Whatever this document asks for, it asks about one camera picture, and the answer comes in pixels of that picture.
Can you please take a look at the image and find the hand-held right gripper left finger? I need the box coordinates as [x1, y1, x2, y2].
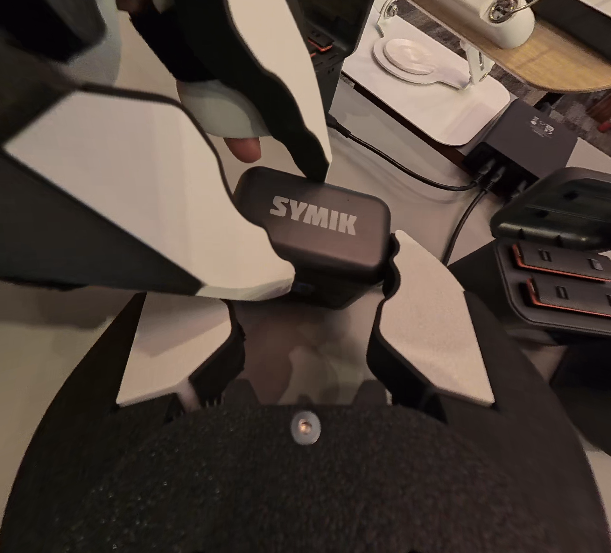
[117, 294, 239, 408]

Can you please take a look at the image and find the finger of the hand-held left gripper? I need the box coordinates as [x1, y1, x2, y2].
[0, 86, 297, 300]
[172, 0, 333, 181]

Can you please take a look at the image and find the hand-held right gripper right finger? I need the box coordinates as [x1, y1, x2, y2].
[368, 232, 495, 408]

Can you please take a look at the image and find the person's left hand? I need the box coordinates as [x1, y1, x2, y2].
[225, 131, 264, 165]

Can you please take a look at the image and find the white base mat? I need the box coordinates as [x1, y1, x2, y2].
[342, 0, 511, 146]

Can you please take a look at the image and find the black charging hub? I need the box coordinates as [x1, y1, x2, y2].
[465, 98, 579, 199]

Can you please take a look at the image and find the wooden instruction board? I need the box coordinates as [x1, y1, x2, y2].
[330, 0, 611, 94]

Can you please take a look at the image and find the black charging cable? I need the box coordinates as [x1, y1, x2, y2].
[328, 117, 478, 193]
[441, 171, 493, 265]

